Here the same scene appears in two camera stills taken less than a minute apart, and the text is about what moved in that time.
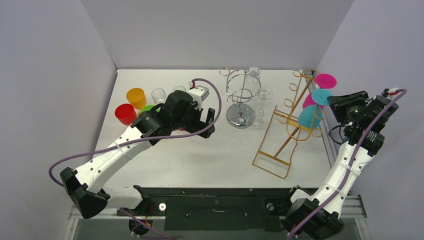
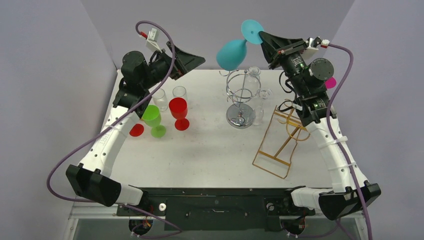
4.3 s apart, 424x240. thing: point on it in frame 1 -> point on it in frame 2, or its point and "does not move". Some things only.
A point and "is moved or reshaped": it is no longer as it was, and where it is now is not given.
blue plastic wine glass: (310, 116) is moved or reshaped
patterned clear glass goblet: (179, 88) does not move
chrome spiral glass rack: (241, 86) does not move
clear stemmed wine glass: (262, 94) does not move
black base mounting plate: (215, 209) does not move
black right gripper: (346, 105) -> (280, 53)
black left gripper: (199, 124) -> (184, 63)
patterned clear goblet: (158, 95) does not move
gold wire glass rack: (300, 122) does not move
